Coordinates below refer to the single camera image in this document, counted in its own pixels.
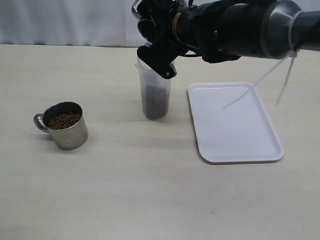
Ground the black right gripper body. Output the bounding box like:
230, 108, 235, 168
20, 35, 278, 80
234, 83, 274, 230
137, 0, 190, 54

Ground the steel mug with pellets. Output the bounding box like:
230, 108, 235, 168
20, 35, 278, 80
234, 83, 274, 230
131, 0, 142, 21
33, 101, 89, 150

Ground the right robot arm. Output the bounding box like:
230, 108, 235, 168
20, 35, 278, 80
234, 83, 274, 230
131, 0, 320, 79

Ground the translucent plastic tall container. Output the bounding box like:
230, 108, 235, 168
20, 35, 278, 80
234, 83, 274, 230
135, 57, 172, 121

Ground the white backdrop curtain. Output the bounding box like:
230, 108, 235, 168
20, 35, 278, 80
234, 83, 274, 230
0, 0, 145, 47

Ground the white rectangular plastic tray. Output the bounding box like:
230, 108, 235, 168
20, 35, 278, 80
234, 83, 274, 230
187, 82, 285, 164

